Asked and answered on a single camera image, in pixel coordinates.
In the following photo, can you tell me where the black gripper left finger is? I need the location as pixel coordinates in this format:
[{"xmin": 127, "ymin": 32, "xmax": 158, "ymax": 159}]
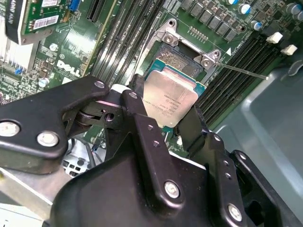
[{"xmin": 0, "ymin": 75, "xmax": 187, "ymax": 213}]

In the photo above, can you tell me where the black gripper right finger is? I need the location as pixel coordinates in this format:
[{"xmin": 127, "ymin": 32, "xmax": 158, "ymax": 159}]
[{"xmin": 175, "ymin": 105, "xmax": 287, "ymax": 227}]

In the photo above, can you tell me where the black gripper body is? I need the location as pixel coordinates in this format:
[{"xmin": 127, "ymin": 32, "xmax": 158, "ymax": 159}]
[{"xmin": 50, "ymin": 153, "xmax": 228, "ymax": 227}]

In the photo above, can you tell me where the silver CPU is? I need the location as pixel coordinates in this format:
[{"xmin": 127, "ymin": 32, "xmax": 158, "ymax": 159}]
[{"xmin": 142, "ymin": 59, "xmax": 206, "ymax": 130}]

